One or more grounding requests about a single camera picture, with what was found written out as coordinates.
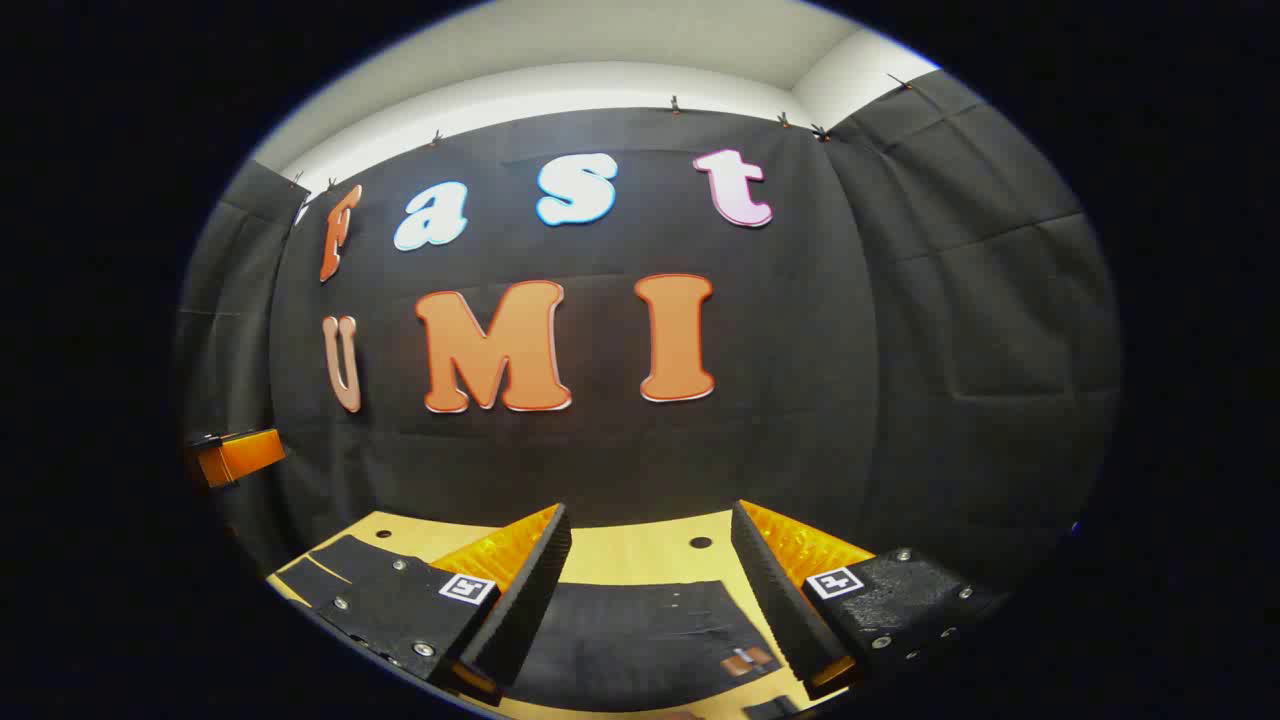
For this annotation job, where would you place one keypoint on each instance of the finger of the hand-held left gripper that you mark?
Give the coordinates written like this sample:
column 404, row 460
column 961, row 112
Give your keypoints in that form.
column 245, row 458

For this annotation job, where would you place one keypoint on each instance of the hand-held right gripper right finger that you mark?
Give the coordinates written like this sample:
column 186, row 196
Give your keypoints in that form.
column 775, row 590

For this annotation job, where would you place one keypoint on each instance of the black backdrop cloth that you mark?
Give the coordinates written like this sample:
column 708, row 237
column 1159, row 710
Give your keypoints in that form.
column 800, row 400

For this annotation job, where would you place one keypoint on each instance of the dark grey jeans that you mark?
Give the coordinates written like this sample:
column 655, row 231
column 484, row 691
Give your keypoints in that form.
column 640, row 640

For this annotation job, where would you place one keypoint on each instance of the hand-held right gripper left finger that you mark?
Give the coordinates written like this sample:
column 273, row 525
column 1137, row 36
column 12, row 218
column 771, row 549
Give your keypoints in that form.
column 530, row 590

